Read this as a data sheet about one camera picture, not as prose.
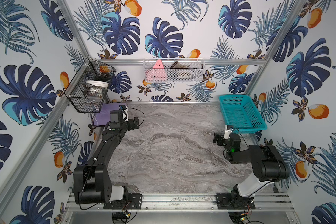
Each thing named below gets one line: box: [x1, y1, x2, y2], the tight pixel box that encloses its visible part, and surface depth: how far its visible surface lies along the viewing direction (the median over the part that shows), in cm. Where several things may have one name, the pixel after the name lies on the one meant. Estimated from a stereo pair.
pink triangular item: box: [146, 59, 168, 81], surface depth 92 cm
